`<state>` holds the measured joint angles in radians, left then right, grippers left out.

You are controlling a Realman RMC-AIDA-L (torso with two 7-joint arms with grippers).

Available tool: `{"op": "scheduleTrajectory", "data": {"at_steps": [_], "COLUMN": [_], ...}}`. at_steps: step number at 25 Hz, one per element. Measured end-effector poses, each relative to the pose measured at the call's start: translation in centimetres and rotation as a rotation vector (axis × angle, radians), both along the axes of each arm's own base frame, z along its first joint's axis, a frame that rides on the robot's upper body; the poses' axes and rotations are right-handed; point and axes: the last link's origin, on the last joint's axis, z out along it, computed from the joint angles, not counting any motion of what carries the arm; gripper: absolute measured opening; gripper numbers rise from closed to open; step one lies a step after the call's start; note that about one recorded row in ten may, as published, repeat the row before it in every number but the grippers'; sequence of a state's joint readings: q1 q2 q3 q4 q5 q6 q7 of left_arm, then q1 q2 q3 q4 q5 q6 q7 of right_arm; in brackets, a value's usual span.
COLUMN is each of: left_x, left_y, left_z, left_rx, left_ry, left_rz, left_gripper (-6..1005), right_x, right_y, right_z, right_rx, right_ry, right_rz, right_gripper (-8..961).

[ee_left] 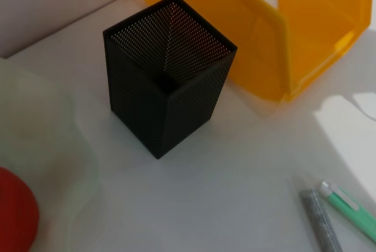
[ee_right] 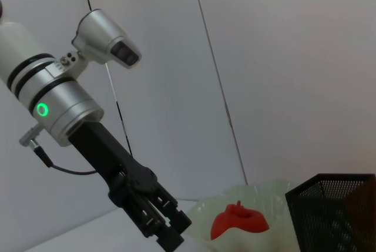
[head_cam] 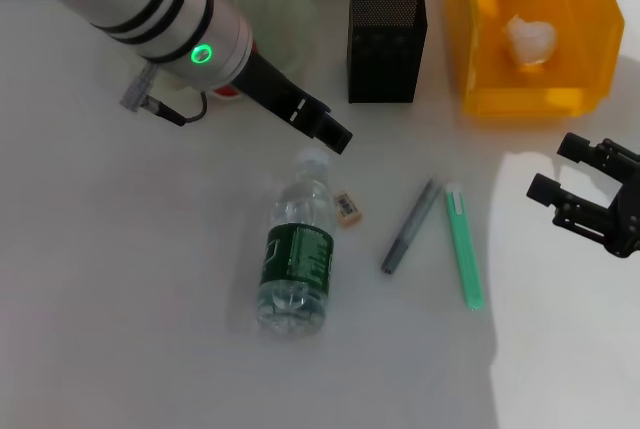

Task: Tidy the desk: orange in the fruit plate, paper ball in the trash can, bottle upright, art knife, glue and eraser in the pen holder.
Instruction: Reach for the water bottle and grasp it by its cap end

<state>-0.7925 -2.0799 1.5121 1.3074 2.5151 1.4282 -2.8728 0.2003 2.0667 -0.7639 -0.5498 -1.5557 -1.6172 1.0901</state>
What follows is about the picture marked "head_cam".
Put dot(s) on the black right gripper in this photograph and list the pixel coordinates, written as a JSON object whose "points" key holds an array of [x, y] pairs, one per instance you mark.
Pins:
{"points": [[630, 219]]}

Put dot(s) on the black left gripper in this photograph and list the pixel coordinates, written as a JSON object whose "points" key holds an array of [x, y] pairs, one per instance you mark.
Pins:
{"points": [[280, 94]]}

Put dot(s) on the red toy fruit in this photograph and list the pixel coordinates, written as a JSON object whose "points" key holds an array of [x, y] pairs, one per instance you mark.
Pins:
{"points": [[227, 93]]}

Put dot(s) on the grey pen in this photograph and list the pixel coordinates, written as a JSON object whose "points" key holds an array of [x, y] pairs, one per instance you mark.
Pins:
{"points": [[412, 226]]}

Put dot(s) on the green pen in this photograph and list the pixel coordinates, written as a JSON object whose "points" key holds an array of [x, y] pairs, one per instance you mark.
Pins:
{"points": [[465, 249]]}

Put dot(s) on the green label water bottle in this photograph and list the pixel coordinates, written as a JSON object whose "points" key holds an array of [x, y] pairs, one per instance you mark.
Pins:
{"points": [[300, 254]]}

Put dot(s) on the white paper ball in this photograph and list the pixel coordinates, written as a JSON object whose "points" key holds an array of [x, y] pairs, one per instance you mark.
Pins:
{"points": [[530, 41]]}

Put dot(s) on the black mesh pen holder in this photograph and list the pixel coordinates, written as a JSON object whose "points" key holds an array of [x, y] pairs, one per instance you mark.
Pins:
{"points": [[387, 49]]}

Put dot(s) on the green glass fruit plate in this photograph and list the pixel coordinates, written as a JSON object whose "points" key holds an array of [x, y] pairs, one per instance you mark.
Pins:
{"points": [[280, 14]]}

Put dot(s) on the yellow plastic bin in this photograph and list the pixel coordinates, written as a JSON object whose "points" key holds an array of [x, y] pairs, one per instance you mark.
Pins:
{"points": [[550, 94]]}

